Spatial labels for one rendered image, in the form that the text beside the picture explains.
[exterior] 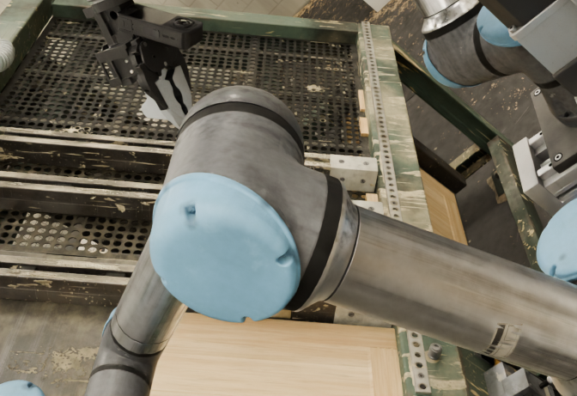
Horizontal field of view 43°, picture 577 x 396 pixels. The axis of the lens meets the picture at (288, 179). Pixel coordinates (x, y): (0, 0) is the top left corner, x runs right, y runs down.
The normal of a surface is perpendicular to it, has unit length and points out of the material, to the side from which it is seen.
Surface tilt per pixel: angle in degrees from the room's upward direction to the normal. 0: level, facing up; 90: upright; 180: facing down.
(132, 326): 66
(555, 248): 7
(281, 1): 90
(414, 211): 55
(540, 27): 90
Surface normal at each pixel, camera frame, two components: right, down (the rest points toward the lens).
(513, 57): -0.47, 0.83
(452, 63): -0.69, 0.58
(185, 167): -0.56, -0.66
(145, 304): -0.43, 0.43
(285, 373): 0.09, -0.80
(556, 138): -0.76, -0.53
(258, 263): -0.18, 0.58
